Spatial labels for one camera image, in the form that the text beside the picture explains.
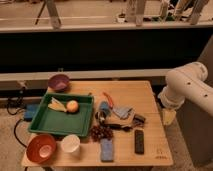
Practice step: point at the blue cylindrical can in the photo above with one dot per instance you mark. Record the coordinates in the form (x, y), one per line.
(104, 107)

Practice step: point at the black remote control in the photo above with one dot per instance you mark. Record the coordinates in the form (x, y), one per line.
(139, 142)

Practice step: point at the red bowl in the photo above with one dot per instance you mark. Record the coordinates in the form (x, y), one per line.
(41, 148)

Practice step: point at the peach fruit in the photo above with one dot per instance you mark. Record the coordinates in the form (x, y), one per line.
(72, 106)

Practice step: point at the blue power box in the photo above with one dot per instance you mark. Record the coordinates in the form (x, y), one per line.
(30, 111)

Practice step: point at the bunch of dark grapes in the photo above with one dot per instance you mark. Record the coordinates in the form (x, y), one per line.
(99, 132)

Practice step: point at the white cup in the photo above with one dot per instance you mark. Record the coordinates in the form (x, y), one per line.
(70, 143)

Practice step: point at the green plastic tray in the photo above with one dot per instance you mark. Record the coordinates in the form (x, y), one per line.
(47, 120)

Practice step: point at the yellow banana piece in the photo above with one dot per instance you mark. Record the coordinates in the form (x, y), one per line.
(56, 105)

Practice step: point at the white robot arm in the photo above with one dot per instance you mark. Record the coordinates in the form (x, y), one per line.
(185, 82)

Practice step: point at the orange carrot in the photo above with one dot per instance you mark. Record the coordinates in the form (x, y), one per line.
(110, 101)

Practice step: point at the grey folded cloth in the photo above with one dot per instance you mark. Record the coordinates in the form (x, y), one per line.
(122, 112)

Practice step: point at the purple bowl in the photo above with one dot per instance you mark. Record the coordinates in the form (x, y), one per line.
(59, 82)

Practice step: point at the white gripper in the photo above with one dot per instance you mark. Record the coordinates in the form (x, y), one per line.
(168, 116)

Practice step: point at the blue sponge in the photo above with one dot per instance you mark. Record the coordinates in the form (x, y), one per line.
(107, 150)

